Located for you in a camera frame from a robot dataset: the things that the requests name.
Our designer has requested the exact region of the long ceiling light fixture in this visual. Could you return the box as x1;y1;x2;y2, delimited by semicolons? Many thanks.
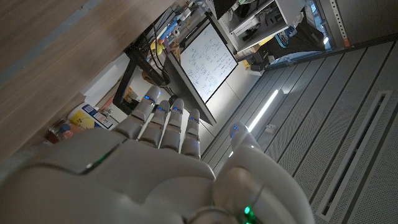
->
247;88;284;133

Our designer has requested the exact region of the white wipes canister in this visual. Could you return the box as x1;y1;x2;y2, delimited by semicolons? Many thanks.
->
66;101;118;131

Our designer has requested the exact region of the white shelf cabinet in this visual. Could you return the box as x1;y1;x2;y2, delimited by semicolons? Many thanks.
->
216;0;307;53

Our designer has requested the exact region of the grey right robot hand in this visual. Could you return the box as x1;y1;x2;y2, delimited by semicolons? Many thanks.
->
0;85;317;224

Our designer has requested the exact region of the whiteboard with writing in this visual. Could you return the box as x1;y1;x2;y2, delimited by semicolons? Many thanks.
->
179;22;239;104

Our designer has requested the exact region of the yellow ball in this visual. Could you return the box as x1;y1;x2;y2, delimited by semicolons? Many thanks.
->
150;41;163;56

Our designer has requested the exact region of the ceiling air vent slot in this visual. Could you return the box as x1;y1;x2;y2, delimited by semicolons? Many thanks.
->
315;90;394;222

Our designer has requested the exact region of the white box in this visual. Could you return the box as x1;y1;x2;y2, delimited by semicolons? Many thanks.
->
80;52;131;101

